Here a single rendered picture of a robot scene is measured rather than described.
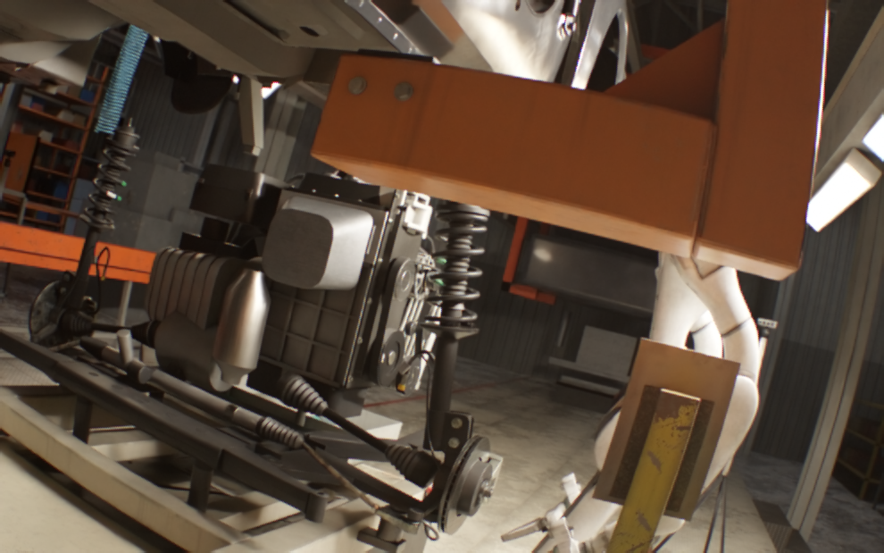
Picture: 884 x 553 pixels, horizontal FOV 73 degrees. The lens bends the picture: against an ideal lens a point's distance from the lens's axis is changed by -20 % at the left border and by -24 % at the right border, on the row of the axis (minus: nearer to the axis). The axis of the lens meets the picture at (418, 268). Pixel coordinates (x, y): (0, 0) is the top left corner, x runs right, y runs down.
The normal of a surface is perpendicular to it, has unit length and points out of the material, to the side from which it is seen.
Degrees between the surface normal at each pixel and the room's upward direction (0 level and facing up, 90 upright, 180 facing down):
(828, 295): 90
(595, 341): 90
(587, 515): 90
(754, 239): 90
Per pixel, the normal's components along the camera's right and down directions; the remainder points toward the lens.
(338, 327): -0.34, -0.11
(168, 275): -0.55, -0.15
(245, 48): 0.87, 0.35
